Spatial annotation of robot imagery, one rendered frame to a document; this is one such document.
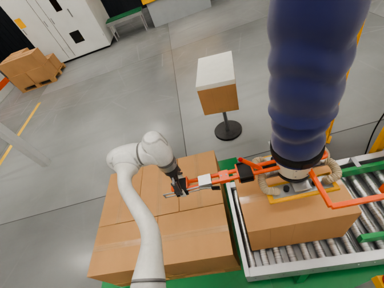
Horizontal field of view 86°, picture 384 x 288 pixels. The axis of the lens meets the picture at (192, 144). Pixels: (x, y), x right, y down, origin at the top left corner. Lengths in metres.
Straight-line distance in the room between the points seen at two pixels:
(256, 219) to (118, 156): 0.85
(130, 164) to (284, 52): 0.67
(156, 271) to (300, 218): 0.89
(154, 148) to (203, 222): 1.10
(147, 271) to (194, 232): 1.13
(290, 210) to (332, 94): 0.78
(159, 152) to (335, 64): 0.63
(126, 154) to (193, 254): 1.08
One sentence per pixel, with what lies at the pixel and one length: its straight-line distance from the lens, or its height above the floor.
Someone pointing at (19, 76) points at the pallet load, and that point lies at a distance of 8.16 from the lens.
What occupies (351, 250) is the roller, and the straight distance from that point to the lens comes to 1.78.
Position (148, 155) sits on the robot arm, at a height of 1.61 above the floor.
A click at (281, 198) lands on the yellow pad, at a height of 1.14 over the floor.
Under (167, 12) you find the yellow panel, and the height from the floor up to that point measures 0.29.
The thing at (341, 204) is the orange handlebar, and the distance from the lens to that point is 1.07.
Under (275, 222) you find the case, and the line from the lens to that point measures 1.32.
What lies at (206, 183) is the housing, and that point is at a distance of 1.10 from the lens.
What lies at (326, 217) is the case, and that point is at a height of 0.95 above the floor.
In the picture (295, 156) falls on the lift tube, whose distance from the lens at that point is 0.96.
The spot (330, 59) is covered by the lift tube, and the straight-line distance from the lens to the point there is 0.68.
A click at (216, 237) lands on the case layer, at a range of 1.74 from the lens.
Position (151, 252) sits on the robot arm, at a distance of 0.71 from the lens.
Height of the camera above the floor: 2.19
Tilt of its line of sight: 46 degrees down
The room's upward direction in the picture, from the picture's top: 23 degrees counter-clockwise
